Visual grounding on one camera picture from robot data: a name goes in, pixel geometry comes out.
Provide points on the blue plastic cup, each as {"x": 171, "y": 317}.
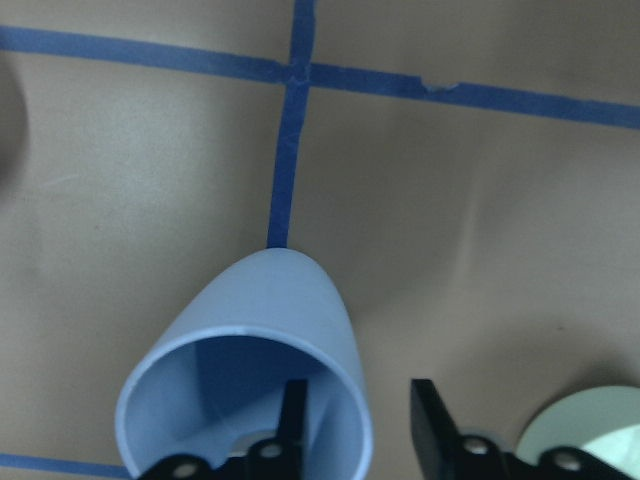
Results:
{"x": 217, "y": 374}

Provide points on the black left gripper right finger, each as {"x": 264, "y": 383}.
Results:
{"x": 435, "y": 436}

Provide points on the green plastic plate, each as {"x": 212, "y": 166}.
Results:
{"x": 602, "y": 421}

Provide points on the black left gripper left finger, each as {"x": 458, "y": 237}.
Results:
{"x": 293, "y": 418}

